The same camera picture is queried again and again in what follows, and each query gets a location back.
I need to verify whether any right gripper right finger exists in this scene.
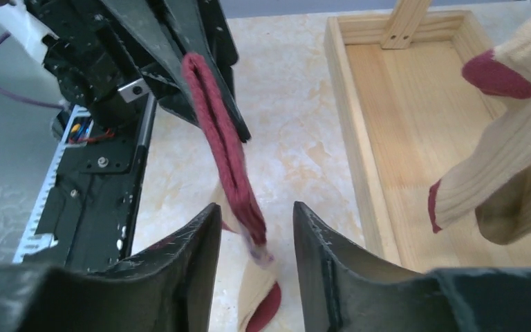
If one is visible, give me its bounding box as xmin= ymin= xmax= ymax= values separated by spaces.
xmin=293 ymin=201 xmax=531 ymax=332

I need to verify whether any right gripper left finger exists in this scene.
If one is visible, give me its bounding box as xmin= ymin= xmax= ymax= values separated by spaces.
xmin=0 ymin=203 xmax=221 ymax=331

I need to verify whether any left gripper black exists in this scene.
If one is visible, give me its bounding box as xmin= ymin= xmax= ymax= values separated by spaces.
xmin=25 ymin=0 xmax=251 ymax=143

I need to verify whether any purple striped tan sock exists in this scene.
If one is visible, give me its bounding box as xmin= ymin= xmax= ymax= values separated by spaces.
xmin=182 ymin=53 xmax=281 ymax=331

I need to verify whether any brown sock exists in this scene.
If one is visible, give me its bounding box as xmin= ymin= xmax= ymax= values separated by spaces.
xmin=475 ymin=165 xmax=531 ymax=245

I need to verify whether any purple striped sock maroon cuff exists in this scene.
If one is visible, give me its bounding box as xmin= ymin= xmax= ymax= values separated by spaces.
xmin=428 ymin=18 xmax=531 ymax=232

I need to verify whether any wooden clothes rack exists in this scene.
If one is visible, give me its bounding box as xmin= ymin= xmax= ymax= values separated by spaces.
xmin=324 ymin=1 xmax=531 ymax=272

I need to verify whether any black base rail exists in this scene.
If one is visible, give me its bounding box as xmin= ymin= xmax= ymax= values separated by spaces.
xmin=12 ymin=95 xmax=156 ymax=272

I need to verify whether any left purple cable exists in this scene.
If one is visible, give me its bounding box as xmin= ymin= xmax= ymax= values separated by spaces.
xmin=0 ymin=30 xmax=67 ymax=111

